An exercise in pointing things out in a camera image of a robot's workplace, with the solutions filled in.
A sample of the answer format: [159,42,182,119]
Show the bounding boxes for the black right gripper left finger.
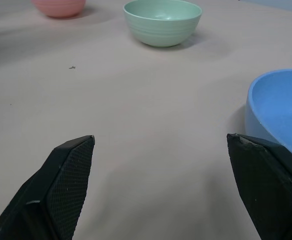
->
[0,135,96,240]

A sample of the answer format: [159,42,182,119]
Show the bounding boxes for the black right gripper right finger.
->
[226,133,292,240]

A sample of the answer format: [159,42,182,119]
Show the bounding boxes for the blue bowl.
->
[244,68,292,166]

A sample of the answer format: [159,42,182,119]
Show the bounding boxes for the pink bowl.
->
[31,0,87,19]

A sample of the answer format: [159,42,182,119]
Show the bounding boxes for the green bowl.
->
[122,0,203,48]

